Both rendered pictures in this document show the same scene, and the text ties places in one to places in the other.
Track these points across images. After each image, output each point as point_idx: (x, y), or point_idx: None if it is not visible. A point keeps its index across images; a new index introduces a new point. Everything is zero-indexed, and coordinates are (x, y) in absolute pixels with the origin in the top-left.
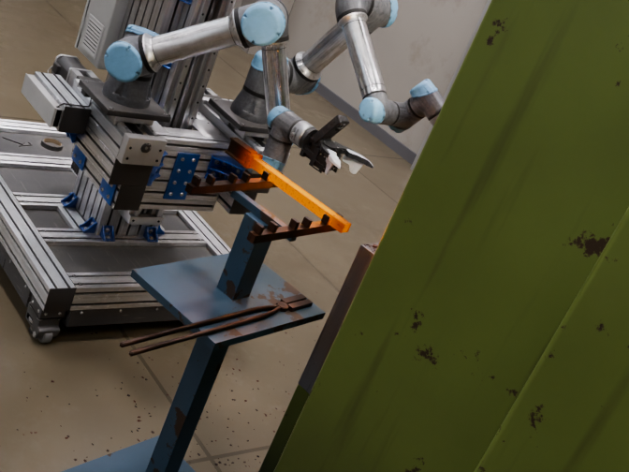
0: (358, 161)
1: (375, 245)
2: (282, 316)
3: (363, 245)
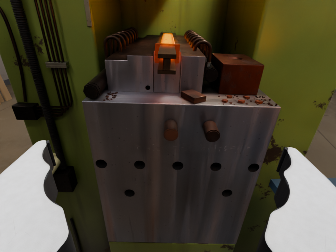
0: (54, 200)
1: (259, 100)
2: (335, 186)
3: (278, 105)
